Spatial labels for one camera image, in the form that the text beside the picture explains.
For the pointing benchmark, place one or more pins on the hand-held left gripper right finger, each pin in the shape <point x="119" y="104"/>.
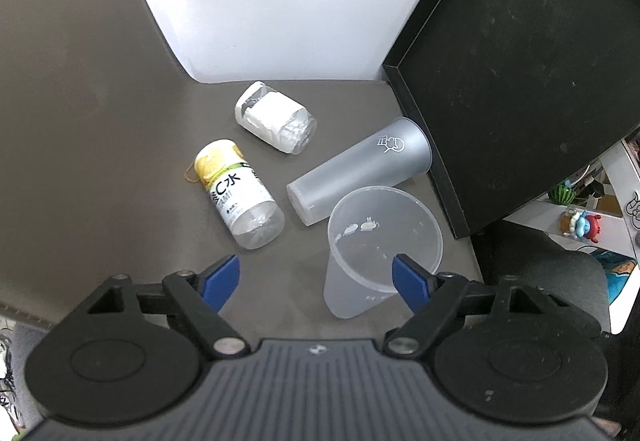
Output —
<point x="406" y="277"/>

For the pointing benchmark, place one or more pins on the clear plastic cup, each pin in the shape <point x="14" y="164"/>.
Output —
<point x="381" y="248"/>

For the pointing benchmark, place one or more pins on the yellow rubber band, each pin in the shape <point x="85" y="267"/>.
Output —
<point x="190" y="173"/>

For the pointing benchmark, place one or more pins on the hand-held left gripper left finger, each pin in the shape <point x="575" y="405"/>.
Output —
<point x="223" y="277"/>

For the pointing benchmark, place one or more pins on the watermelon figurine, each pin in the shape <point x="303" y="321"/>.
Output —
<point x="561" y="195"/>

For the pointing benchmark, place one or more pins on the blue and red toy figure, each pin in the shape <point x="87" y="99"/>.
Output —
<point x="582" y="225"/>

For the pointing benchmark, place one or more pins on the frosted grey tall cup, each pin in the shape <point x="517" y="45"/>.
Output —
<point x="359" y="169"/>

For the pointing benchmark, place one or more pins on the white label plastic bottle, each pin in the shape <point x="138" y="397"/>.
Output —
<point x="275" y="117"/>

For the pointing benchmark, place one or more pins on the black office chair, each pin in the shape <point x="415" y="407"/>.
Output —
<point x="545" y="271"/>

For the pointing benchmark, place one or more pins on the black box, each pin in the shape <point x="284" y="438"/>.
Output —
<point x="515" y="71"/>

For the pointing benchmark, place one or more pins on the white shelf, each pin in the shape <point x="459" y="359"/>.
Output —
<point x="595" y="221"/>

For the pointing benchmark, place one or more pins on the yellow label plastic bottle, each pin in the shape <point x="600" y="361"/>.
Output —
<point x="235" y="193"/>

